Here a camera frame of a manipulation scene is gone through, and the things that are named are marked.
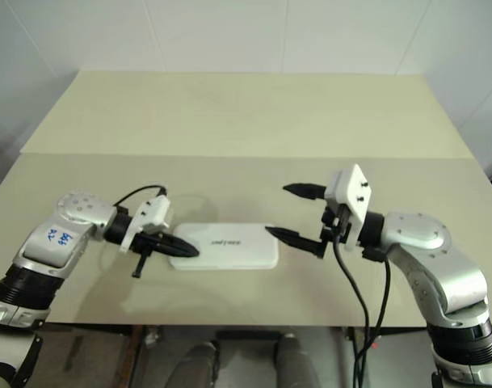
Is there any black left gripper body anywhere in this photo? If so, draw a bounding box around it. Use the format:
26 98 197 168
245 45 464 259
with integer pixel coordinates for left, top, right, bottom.
129 232 168 280

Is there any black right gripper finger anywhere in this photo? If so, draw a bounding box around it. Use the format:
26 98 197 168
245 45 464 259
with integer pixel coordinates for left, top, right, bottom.
264 226 326 260
282 182 330 201

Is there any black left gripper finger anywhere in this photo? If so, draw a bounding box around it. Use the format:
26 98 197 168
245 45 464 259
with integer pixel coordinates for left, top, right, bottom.
159 234 200 252
158 247 201 259

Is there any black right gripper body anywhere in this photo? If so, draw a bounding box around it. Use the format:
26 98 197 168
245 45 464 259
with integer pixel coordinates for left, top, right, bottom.
318 203 354 244

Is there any white plastic pencil case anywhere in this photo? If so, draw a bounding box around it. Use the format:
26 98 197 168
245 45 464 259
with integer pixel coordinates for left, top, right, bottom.
168 222 280 272

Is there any black crossbar under table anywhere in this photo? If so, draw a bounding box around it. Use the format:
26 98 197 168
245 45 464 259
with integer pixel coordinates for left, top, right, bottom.
214 330 280 341

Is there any rusty metal table leg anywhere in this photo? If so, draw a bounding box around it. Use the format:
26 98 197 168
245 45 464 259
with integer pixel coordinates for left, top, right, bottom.
124 324 158 388

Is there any dark rounded shape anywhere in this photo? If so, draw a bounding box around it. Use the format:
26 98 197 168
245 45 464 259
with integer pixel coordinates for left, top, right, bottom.
175 340 221 388
274 331 324 388

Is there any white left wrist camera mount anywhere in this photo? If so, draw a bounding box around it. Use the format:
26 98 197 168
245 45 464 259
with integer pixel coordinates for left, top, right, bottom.
118 196 172 254

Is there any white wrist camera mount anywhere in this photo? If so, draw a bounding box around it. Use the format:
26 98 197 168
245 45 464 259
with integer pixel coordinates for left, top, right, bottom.
323 162 374 251
118 196 172 254

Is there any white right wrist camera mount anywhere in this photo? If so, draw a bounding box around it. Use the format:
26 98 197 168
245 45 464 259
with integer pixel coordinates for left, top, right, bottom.
323 162 374 251

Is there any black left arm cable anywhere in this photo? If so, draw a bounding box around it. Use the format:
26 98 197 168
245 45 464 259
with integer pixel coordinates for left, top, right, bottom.
113 184 168 208

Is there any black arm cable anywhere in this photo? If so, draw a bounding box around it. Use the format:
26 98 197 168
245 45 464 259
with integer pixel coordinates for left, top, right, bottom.
331 236 371 388
360 258 393 388
113 184 168 208

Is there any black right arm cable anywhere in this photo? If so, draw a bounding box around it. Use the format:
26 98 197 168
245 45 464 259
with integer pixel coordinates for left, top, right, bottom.
360 258 393 388
331 236 371 388

